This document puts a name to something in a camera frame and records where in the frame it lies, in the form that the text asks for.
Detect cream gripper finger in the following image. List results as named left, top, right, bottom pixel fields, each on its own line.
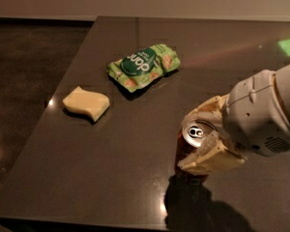
left=181, top=95, right=229, bottom=131
left=178, top=130, right=247, bottom=176

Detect red coke can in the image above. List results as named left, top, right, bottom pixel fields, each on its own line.
left=174, top=120, right=215, bottom=186

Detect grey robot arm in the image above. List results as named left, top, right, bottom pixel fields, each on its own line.
left=176, top=65, right=290, bottom=176

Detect yellow sponge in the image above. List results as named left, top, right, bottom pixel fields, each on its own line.
left=63, top=86, right=110, bottom=122

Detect green chip bag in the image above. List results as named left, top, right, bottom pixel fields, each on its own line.
left=106, top=43, right=181, bottom=93

